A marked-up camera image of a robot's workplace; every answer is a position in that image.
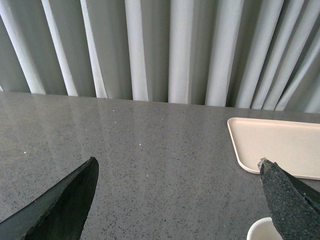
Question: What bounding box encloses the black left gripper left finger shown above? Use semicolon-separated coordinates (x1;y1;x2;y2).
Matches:
0;157;99;240

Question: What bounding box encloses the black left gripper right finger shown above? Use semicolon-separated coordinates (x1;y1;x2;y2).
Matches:
258;157;320;240

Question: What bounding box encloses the white smiley mug black handle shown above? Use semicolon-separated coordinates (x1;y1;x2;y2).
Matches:
246;217;283;240

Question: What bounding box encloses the cream rectangular tray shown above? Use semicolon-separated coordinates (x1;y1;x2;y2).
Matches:
227;117;320;181

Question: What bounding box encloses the grey pleated curtain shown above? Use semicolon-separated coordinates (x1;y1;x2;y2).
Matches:
0;0;320;113

